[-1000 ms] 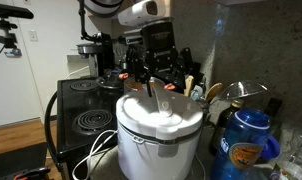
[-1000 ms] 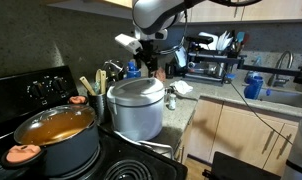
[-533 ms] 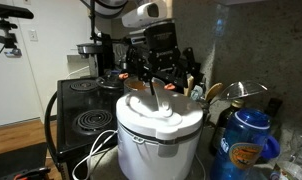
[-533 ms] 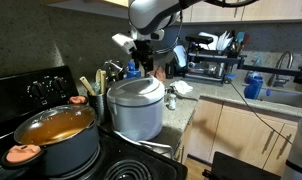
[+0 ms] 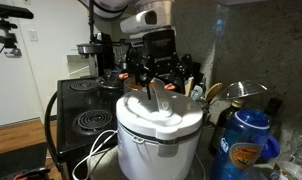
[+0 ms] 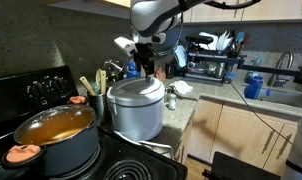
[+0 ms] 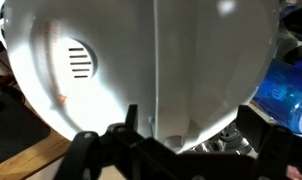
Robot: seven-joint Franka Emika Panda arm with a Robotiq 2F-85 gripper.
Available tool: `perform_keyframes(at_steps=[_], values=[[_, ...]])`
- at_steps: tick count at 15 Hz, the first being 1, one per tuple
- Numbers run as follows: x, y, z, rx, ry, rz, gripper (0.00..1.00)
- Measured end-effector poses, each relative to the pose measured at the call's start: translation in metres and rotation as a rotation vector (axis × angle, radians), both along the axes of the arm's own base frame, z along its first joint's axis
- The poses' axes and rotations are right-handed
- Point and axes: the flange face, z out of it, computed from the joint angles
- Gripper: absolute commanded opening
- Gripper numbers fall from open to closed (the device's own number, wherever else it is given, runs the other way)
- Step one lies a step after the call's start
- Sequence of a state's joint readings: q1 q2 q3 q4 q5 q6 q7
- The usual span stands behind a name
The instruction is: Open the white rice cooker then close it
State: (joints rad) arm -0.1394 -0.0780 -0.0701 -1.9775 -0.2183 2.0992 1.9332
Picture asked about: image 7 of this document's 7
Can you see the blue plastic water bottle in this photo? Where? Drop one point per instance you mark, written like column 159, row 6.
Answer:
column 284, row 93

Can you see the black floor mat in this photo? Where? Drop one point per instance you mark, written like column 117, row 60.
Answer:
column 14, row 126

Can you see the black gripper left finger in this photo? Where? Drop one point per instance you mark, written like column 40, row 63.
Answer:
column 91, row 153

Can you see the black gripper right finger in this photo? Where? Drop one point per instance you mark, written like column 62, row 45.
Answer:
column 284, row 153

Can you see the white rice cooker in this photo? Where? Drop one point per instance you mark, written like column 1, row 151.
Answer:
column 177, row 60

